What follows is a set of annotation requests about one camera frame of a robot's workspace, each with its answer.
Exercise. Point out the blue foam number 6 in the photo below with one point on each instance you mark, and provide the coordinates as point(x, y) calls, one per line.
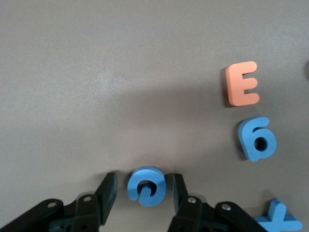
point(247, 135)

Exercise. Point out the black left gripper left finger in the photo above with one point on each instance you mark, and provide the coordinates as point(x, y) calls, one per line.
point(108, 191)

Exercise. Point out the brown table cover mat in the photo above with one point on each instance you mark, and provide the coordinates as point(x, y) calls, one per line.
point(72, 72)

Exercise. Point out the blue foam letter X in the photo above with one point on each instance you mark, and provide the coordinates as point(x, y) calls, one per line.
point(277, 221)

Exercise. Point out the blue foam letter G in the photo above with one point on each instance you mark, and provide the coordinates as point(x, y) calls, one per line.
point(158, 180)

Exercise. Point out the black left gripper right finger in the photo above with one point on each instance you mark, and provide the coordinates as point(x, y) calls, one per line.
point(179, 193)

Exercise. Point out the orange foam letter E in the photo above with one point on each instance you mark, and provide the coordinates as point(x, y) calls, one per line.
point(236, 84)

